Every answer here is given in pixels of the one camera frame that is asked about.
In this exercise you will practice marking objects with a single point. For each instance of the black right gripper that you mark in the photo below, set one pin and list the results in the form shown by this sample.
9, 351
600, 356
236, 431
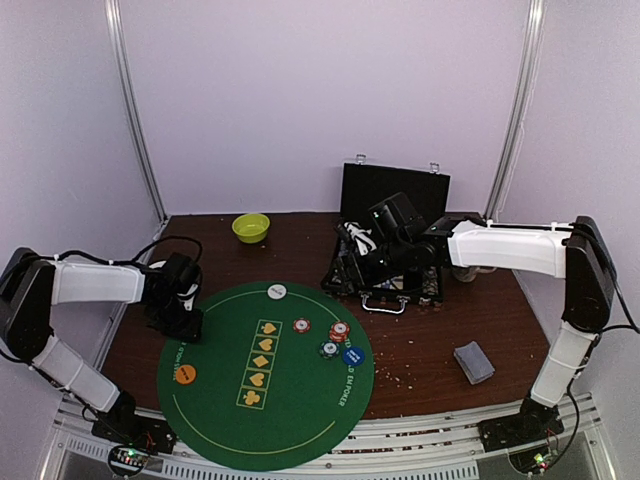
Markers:
351, 257

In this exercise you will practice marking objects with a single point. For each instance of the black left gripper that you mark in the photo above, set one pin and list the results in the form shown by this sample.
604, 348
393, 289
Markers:
190, 332

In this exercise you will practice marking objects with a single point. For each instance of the orange big blind button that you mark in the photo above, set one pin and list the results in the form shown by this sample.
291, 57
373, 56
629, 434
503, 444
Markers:
185, 374

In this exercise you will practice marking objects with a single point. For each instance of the red cream poker chip stack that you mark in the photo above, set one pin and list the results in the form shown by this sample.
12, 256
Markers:
339, 332

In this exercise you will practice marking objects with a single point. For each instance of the white dealer button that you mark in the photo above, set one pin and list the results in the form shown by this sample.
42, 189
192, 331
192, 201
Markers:
276, 291

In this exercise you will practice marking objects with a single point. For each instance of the blue small blind button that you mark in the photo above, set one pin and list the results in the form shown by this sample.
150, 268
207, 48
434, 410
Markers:
353, 356

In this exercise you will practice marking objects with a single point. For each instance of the blue playing card deck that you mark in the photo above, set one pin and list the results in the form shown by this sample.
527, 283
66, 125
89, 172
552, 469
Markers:
474, 363

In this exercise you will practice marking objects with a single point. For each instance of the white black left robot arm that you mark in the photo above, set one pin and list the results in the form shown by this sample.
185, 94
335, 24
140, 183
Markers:
38, 289

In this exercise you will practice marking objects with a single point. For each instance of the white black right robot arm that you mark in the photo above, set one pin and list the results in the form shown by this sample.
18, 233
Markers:
573, 254

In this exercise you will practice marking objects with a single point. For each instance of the black poker chip case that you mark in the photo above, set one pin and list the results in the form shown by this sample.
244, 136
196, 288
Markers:
365, 185

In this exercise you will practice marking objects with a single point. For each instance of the orange white bowl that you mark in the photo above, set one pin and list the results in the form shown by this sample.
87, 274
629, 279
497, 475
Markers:
157, 264

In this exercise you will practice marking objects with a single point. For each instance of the white patterned ceramic mug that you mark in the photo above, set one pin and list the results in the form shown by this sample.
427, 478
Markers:
469, 274

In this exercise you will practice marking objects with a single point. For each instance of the lime green plastic bowl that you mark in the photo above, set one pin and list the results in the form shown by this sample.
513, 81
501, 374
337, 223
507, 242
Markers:
251, 228

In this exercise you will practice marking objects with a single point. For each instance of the round green poker mat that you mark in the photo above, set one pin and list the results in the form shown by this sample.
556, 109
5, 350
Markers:
264, 399

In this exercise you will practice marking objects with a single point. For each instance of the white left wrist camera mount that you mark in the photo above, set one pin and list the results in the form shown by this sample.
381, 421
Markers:
187, 299

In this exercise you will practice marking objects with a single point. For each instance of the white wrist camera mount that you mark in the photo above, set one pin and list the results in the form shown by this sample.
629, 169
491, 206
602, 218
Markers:
187, 299
356, 237

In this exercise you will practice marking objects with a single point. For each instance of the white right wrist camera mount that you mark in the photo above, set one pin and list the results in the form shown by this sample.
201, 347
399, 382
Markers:
356, 237

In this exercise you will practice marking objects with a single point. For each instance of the silver case handle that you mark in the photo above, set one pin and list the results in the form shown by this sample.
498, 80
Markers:
382, 305

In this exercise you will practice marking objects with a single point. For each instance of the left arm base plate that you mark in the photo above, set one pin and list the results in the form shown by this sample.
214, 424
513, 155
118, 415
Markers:
145, 433

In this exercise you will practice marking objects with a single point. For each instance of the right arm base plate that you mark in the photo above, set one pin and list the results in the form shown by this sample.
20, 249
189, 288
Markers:
516, 430

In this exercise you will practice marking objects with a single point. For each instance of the silver aluminium frame post right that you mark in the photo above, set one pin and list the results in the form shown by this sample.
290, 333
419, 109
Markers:
515, 127

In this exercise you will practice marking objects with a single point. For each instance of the silver aluminium frame post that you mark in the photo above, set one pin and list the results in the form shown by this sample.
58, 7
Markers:
117, 37
515, 127

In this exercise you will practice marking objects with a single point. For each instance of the silver aluminium frame post left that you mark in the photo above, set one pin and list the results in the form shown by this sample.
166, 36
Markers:
117, 37

